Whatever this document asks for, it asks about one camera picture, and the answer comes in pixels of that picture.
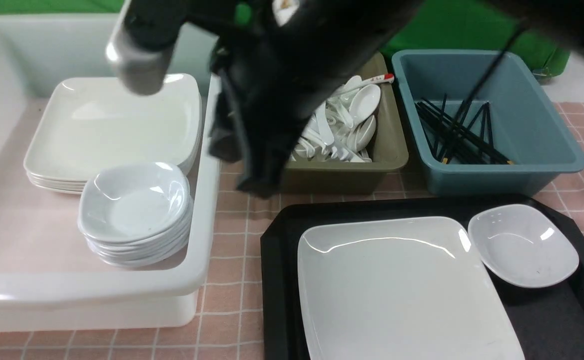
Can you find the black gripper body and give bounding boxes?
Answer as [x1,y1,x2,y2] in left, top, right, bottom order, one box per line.
[207,15,332,200]

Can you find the large white square plate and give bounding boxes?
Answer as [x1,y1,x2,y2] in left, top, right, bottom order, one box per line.
[298,216,525,360]

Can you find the white bowl tray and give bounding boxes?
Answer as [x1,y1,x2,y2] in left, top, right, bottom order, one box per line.
[468,203,580,289]

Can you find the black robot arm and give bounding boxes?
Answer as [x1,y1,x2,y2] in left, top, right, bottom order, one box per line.
[209,0,422,199]

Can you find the red-tipped white spoon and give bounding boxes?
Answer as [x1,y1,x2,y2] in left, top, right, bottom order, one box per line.
[333,73,395,96]

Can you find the pile of white spoons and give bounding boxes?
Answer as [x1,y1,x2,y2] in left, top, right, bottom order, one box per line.
[290,75,382,163]

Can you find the olive green plastic bin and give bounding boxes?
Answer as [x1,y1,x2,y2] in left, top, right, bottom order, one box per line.
[279,52,409,195]

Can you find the stacked white square plates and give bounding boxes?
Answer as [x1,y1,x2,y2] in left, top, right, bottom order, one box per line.
[23,73,203,194]

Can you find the stacked white bowls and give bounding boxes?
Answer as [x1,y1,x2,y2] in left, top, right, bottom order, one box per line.
[77,162,194,269]

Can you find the pile of black chopsticks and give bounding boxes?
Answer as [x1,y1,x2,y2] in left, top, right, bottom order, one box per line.
[415,96,514,166]

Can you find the green cloth backdrop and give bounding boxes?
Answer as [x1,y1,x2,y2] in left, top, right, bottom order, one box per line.
[0,0,571,77]

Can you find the pink checkered tablecloth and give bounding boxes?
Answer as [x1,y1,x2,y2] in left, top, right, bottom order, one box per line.
[0,100,584,360]

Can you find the blue plastic bin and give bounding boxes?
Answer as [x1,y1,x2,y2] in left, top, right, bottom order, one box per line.
[391,49,584,196]

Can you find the large white plastic tub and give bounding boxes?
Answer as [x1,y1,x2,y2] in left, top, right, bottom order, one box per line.
[0,14,220,333]

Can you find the black plastic serving tray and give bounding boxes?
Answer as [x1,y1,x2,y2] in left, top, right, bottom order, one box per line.
[260,194,584,360]

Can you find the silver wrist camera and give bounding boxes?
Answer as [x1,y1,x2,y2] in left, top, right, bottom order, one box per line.
[106,0,186,96]

